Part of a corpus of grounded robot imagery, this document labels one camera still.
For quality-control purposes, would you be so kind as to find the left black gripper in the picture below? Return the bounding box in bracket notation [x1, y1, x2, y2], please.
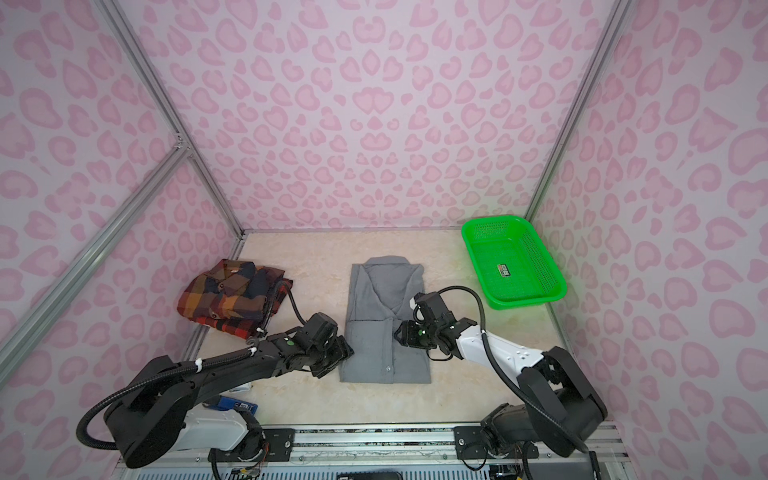
[309, 332, 358, 376]

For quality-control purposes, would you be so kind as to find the grey long sleeve shirt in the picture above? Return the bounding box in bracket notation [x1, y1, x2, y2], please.
[340, 256, 431, 384]

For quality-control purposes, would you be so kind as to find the green plastic basket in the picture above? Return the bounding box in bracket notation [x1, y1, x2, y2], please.
[461, 215, 567, 310]

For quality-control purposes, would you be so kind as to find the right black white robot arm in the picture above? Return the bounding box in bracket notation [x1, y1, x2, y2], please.
[393, 286, 608, 457]

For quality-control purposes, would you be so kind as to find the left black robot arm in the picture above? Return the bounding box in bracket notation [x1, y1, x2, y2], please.
[102, 313, 354, 469]

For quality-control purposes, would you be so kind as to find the small white device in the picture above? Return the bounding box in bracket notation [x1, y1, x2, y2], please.
[228, 383, 252, 393]

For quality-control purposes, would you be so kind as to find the folded plaid flannel shirt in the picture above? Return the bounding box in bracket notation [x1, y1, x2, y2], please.
[176, 259, 293, 340]

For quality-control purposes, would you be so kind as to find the blue black tool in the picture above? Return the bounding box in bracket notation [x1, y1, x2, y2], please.
[215, 395, 258, 415]

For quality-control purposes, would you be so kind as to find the left black corrugated cable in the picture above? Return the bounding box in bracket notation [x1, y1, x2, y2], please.
[75, 279, 307, 451]

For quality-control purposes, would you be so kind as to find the black corrugated cable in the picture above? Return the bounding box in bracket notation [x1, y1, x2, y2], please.
[436, 284, 601, 480]
[75, 279, 307, 451]

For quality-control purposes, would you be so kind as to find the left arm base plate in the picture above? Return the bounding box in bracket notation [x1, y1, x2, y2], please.
[208, 427, 295, 463]

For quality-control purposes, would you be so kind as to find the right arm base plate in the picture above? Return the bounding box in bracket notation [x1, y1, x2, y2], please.
[453, 425, 538, 460]

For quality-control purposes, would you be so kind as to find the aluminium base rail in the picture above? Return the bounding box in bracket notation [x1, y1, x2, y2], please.
[112, 422, 636, 479]

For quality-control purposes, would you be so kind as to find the right black corrugated cable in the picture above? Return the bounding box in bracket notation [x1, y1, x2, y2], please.
[436, 284, 601, 480]

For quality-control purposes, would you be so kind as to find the diagonal aluminium frame bar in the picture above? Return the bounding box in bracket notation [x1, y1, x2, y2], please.
[1, 141, 188, 385]

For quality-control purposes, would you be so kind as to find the right corner aluminium post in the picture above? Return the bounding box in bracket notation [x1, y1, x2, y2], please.
[524, 0, 637, 223]

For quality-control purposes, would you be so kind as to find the corner aluminium post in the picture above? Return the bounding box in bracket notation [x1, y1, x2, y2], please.
[524, 0, 637, 223]
[94, 0, 246, 240]

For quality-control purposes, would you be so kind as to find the left corner aluminium post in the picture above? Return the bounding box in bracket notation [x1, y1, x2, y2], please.
[94, 0, 246, 240]

